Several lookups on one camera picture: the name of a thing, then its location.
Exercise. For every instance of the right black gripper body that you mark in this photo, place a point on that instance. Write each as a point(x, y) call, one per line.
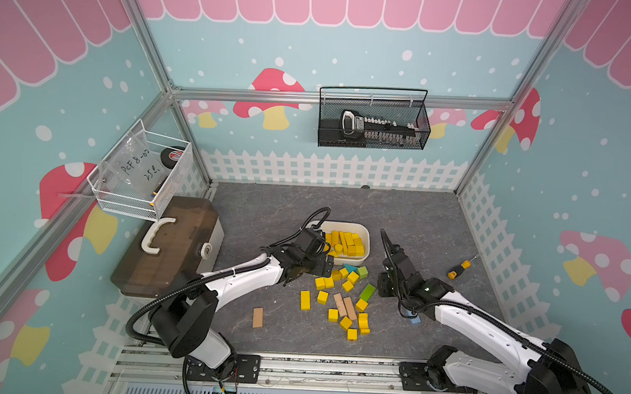
point(386, 289)

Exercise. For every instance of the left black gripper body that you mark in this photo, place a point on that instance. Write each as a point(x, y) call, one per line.
point(315, 266)

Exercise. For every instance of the yellow cylinder block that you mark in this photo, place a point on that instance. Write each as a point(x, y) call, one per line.
point(334, 240)

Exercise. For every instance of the small yellow cube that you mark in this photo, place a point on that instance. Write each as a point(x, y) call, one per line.
point(359, 248)

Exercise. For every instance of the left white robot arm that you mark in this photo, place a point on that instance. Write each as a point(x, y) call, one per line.
point(180, 318)

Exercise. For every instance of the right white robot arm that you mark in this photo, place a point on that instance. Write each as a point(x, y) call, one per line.
point(523, 364)

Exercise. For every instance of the light blue block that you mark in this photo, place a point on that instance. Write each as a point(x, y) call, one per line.
point(415, 319)

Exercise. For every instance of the large yellow front block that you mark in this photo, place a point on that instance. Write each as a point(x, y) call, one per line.
point(305, 301)

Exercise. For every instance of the yellow black screwdriver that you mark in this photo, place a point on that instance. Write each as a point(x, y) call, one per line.
point(459, 269)

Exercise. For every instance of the yellow cube block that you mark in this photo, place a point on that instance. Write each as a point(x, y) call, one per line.
point(322, 298)

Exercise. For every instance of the teal triangular block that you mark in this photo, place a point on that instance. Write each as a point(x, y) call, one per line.
point(350, 267)

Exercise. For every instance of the left natural wooden plank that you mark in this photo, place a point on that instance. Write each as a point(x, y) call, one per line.
point(340, 305)

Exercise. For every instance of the natural wooden plank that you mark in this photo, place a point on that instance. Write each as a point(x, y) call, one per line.
point(349, 307)
point(340, 305)

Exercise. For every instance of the yellow arch block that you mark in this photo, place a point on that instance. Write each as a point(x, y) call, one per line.
point(363, 323)

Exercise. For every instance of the small green cube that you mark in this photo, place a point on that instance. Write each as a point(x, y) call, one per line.
point(363, 272)

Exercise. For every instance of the white plastic tub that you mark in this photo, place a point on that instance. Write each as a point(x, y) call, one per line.
point(347, 257)

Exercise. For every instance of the right natural wooden plank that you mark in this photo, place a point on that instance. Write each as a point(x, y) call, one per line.
point(349, 307)

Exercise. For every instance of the flat wooden block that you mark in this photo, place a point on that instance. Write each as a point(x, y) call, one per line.
point(258, 318)

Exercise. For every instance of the socket wrench set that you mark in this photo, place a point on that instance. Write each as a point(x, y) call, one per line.
point(373, 130)

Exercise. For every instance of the black tape roll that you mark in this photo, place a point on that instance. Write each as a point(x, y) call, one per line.
point(170, 156)

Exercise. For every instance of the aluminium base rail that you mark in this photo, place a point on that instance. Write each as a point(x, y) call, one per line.
point(149, 370)

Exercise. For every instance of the brown toolbox with white handle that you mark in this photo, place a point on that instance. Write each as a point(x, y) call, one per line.
point(188, 237)

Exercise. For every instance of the black wire mesh basket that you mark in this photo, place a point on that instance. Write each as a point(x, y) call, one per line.
point(380, 118)

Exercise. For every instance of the clear wall-mounted bin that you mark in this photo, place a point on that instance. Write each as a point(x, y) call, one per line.
point(132, 181)

